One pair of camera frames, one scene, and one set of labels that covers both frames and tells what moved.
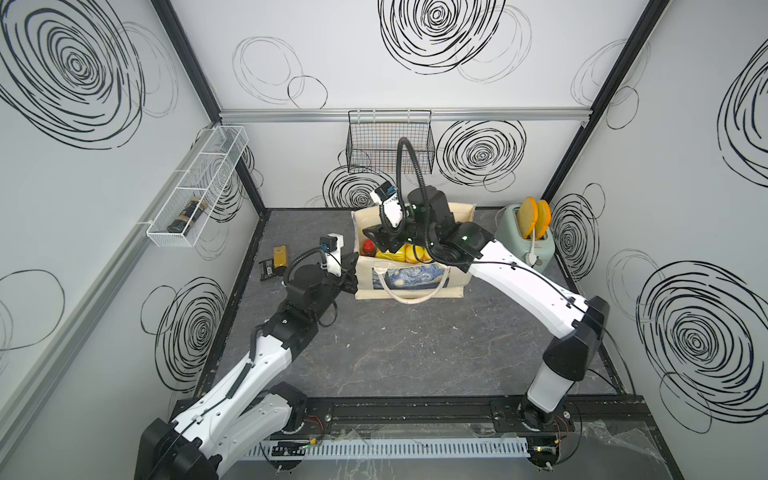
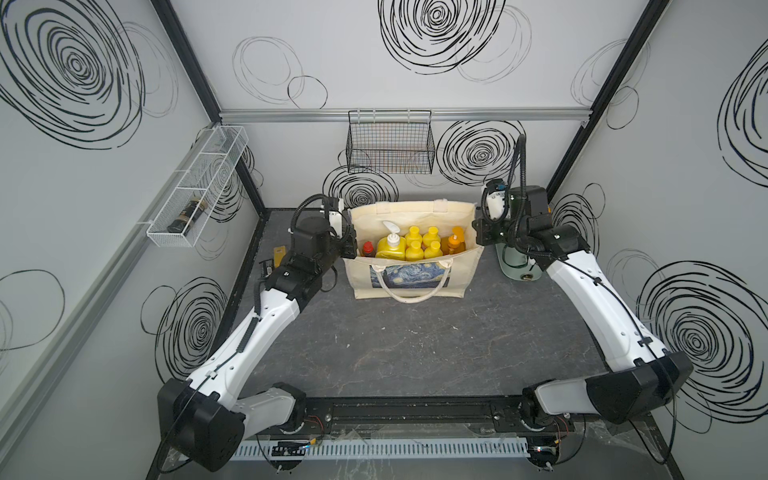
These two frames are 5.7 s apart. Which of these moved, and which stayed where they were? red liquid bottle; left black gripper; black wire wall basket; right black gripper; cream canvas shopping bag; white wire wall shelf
Moved: left black gripper; right black gripper
Stayed: cream canvas shopping bag; black wire wall basket; white wire wall shelf; red liquid bottle
